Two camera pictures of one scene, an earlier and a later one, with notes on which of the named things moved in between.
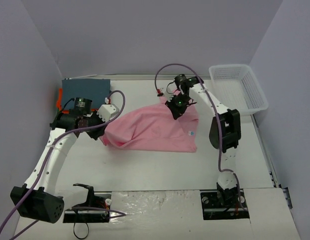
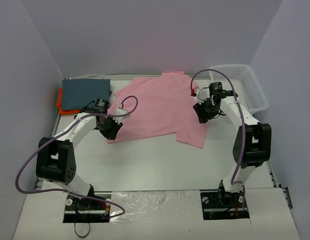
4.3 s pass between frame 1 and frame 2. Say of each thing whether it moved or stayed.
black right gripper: moved
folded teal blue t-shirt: stayed
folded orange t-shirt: stayed
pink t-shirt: moved
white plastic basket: stayed
